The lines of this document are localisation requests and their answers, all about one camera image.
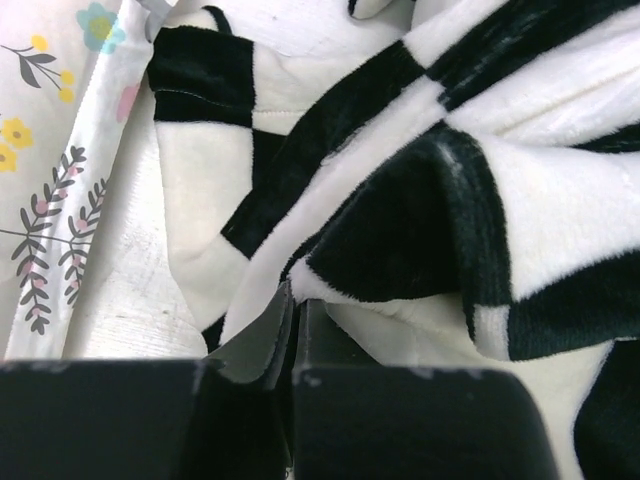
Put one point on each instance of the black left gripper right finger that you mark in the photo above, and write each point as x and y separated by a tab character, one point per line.
357	419

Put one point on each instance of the floral animal print pillow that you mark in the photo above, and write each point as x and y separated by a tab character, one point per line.
70	73

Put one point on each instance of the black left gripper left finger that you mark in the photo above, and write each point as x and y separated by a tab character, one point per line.
218	417

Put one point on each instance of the black white checkered pillowcase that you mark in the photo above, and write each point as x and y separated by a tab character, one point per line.
471	190

